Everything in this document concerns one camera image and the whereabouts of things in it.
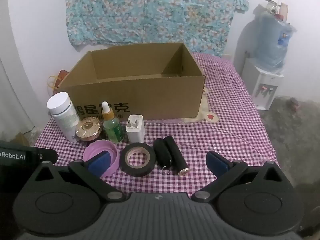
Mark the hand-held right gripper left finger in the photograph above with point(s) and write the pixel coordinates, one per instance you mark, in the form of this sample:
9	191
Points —
100	163

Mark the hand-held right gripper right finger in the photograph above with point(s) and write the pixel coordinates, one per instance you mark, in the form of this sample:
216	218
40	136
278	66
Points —
217	163

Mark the purple plastic lid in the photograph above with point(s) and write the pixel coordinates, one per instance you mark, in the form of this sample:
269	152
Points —
98	145

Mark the green dropper bottle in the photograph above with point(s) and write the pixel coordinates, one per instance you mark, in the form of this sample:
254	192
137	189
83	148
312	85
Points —
113	130

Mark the round gold jar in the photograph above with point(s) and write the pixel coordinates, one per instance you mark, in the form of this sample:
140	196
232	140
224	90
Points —
88	128

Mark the black cylinder with brass end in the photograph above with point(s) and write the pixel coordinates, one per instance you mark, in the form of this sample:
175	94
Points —
177	155

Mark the white plastic bottle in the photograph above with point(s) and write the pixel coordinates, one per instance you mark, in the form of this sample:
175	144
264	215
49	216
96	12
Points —
62	115

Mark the brown cardboard box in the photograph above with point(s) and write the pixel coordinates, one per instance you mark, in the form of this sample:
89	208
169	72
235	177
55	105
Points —
162	97

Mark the brown cardboard piece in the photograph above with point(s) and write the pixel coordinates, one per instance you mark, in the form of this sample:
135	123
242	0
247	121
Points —
21	139

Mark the purple checkered cloth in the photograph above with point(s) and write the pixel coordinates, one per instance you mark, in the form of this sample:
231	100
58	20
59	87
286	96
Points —
225	130

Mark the black tape roll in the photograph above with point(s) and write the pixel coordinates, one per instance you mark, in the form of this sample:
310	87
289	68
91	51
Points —
137	171

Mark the white water dispenser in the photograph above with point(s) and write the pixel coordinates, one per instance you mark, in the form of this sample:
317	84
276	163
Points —
260	80

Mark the blue water jug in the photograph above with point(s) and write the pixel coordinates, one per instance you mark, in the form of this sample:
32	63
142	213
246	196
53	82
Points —
270	42

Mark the teal floral cloth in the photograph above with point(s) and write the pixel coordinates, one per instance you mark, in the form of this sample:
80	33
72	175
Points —
150	12

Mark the clear glass pot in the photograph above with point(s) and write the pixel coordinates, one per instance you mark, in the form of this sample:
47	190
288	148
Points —
271	5

